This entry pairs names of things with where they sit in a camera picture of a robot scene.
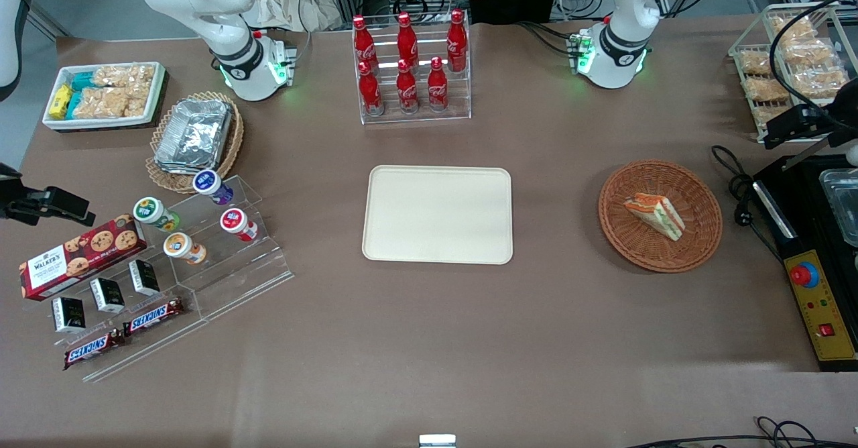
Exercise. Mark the clear plastic container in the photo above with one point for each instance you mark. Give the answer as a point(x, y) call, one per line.
point(846, 206)

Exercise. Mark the cream plastic tray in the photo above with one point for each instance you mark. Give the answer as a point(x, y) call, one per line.
point(437, 214)

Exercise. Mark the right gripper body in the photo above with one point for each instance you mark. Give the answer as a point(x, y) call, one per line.
point(15, 203)

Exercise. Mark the bagged fried snack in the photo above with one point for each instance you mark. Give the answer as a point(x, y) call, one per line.
point(765, 90)
point(794, 29)
point(767, 114)
point(818, 82)
point(808, 52)
point(755, 63)

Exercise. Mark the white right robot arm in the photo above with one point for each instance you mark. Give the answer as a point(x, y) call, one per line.
point(228, 32)

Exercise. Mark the yellow snack pack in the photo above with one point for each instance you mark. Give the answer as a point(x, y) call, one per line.
point(60, 100)

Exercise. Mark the brown round wicker basket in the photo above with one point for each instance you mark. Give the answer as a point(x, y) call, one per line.
point(637, 247)

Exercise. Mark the beige crumpled cloth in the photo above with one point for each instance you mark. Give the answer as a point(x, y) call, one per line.
point(288, 2)

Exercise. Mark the light wicker basket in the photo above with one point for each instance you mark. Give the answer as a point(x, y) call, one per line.
point(231, 146)

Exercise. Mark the red lid yogurt cup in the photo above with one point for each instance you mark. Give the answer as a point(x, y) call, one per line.
point(236, 222)

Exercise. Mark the red Walkers cookie box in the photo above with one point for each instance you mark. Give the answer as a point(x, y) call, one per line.
point(74, 260)

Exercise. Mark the small black white box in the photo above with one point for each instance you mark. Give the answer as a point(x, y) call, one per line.
point(107, 295)
point(144, 277)
point(68, 314)

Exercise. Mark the purple lid yogurt cup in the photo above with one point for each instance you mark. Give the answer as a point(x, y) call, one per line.
point(209, 184)

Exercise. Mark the triangular sandwich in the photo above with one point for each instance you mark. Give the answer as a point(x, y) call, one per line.
point(657, 214)

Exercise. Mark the clear acrylic bottle rack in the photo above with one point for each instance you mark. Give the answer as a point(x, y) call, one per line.
point(462, 99)

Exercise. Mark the Snickers bar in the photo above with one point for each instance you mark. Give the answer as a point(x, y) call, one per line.
point(94, 349)
point(154, 316)

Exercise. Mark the clear acrylic stepped stand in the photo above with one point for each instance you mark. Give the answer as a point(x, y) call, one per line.
point(234, 280)

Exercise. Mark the orange lid yogurt cup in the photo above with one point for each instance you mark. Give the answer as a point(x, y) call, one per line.
point(179, 245)

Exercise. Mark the bagged rice crackers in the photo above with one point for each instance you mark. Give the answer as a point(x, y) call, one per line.
point(107, 102)
point(127, 74)

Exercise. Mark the black countertop appliance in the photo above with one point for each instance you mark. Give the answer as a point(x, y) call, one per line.
point(804, 220)

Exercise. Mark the red cola bottle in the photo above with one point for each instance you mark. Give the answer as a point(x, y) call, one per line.
point(370, 92)
point(407, 40)
point(364, 44)
point(437, 87)
point(407, 89)
point(456, 42)

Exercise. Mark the teal snack pack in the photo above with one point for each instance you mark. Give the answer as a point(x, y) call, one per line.
point(74, 103)
point(84, 80)

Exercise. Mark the stack of foil trays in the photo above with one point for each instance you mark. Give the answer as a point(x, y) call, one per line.
point(194, 136)

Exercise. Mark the green lid yogurt cup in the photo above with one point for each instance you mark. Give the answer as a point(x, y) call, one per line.
point(151, 210)

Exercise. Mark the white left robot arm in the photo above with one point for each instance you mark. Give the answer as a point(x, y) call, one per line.
point(623, 25)

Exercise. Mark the white rectangular bin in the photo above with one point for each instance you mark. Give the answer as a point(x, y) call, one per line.
point(155, 92)

